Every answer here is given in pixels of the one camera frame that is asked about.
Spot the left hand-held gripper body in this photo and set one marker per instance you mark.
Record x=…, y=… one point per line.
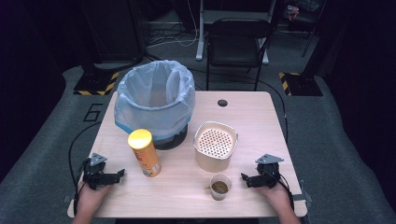
x=93, y=174

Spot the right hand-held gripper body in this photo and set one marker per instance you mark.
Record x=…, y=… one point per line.
x=268, y=174

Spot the yellow chip can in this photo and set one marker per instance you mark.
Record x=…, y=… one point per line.
x=144, y=154

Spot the paper cup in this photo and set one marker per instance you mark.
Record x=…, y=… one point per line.
x=220, y=194

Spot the beige strainer container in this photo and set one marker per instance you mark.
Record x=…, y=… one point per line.
x=215, y=146

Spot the black trash bin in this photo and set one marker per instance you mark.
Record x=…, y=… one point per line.
x=174, y=141

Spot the trash bin with blue bag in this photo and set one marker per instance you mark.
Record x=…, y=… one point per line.
x=149, y=115

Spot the person's right hand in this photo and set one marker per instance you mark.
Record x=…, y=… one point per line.
x=277, y=196

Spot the person's left hand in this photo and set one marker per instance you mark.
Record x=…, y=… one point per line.
x=90, y=199

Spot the grey tape strip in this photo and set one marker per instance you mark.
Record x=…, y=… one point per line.
x=67, y=199

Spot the black stand base striped tape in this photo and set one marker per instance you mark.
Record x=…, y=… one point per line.
x=303, y=85
x=93, y=84

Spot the black folding chair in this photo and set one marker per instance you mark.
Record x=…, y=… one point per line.
x=236, y=40

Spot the black cabinet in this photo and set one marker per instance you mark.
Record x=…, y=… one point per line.
x=112, y=28

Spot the white desk frame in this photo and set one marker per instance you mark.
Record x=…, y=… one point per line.
x=200, y=40

